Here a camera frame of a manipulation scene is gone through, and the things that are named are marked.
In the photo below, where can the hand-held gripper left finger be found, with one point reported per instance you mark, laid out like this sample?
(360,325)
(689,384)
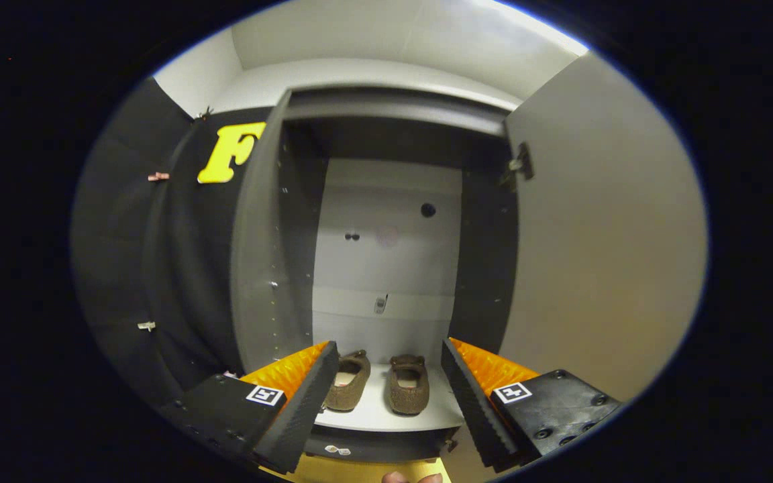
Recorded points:
(304,409)

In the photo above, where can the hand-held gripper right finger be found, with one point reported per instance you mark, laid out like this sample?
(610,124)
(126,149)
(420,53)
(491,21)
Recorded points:
(474,409)

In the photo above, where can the brown shoe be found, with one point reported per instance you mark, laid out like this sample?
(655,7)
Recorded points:
(354,376)
(408,396)

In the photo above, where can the grey shoe cabinet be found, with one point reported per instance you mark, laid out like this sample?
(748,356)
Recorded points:
(386,268)

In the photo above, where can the beige shoe cabinet door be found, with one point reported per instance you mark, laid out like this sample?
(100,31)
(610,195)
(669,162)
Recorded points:
(601,235)

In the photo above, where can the silver clothes clip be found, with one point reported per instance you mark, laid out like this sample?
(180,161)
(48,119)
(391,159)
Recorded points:
(147,326)

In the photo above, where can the black backdrop cloth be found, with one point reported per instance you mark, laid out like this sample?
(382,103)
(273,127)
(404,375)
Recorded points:
(178,268)

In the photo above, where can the pink clothes clip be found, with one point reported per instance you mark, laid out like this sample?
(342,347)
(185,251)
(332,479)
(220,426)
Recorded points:
(158,176)

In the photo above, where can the black binder clip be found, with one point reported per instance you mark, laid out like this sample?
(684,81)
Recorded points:
(204,113)

